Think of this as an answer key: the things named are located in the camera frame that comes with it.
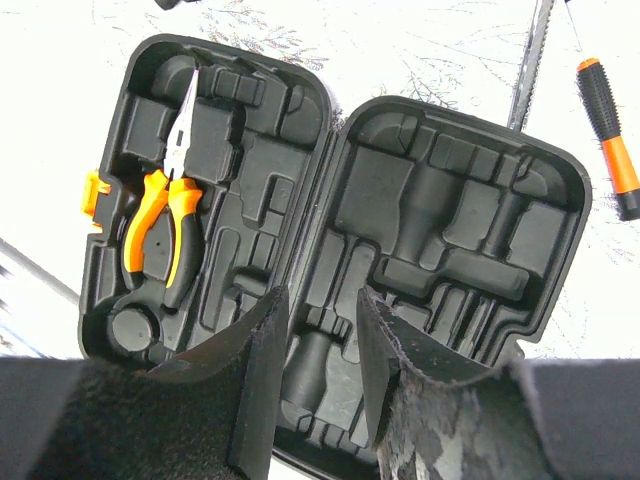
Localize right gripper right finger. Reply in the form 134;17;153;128
357;287;639;479

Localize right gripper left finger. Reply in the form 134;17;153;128
1;287;289;479

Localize orange handled pliers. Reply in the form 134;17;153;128
123;68;204;309

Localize black plastic tool case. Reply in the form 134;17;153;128
79;34;592;479

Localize orange black utility tool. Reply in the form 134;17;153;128
563;0;640;222

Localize orange tipped metal file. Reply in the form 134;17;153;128
507;0;555;131

